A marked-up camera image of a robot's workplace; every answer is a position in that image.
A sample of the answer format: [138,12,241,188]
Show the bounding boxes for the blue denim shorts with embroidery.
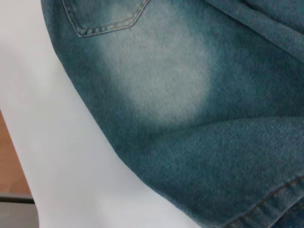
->
[40,0,304,228]

